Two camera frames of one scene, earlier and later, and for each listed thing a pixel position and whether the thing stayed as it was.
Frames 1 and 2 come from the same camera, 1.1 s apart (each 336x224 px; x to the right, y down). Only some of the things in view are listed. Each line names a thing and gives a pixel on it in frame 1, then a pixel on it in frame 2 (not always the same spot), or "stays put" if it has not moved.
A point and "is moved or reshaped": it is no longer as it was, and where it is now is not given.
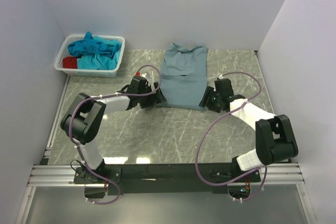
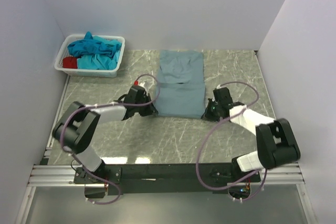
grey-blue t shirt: x=184 y=77 is moved or reshaped
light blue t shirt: x=97 y=62 stays put
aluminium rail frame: x=62 y=176 stays put
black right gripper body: x=212 y=103 to x=211 y=113
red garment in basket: x=70 y=62 stays put
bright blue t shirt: x=89 y=45 stays put
